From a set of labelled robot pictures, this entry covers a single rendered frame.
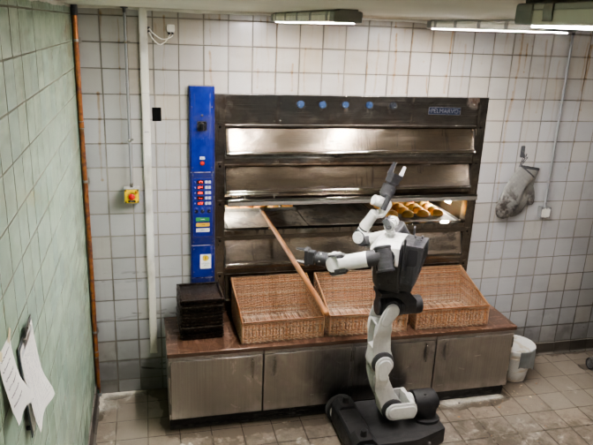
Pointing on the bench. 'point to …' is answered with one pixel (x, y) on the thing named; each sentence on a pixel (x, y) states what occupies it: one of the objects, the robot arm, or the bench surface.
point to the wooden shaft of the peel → (297, 267)
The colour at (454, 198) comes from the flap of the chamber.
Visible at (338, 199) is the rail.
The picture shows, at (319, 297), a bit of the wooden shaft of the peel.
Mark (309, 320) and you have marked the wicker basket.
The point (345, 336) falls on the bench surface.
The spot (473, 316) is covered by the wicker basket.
